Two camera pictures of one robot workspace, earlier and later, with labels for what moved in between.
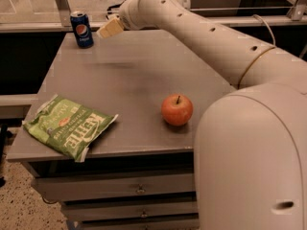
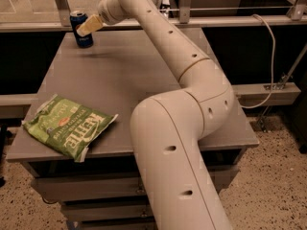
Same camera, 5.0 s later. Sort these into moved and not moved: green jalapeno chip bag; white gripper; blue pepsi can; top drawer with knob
Moved: white gripper
Not moved: green jalapeno chip bag; blue pepsi can; top drawer with knob
